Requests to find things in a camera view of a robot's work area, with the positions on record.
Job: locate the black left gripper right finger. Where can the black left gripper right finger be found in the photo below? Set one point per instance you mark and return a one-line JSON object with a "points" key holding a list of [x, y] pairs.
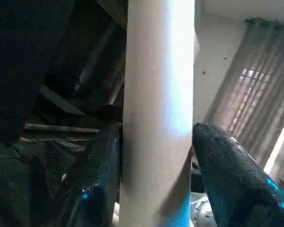
{"points": [[232, 184]]}

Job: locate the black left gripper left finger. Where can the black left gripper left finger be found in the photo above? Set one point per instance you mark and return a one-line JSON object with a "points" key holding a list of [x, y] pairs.
{"points": [[99, 177]]}

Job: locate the long dark metal rod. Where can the long dark metal rod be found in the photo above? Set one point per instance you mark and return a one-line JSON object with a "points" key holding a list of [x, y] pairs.
{"points": [[61, 128]]}

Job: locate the grey curtain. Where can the grey curtain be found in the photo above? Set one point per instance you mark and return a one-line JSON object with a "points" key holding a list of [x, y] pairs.
{"points": [[255, 82]]}

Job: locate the white plastic table leg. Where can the white plastic table leg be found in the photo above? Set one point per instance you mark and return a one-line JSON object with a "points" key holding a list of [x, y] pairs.
{"points": [[156, 94]]}

